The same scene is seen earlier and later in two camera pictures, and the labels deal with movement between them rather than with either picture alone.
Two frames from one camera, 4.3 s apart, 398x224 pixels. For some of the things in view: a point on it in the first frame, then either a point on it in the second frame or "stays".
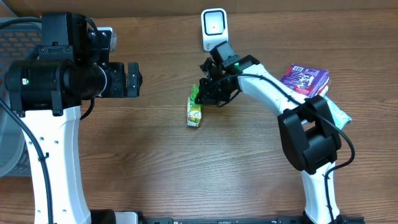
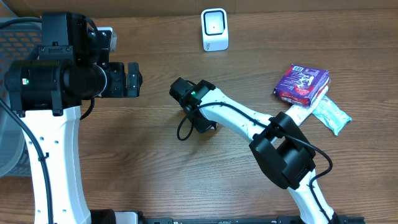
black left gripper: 116,79 stays
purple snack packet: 305,81 stays
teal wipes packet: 340,117 stays
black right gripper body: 211,86 to 205,125
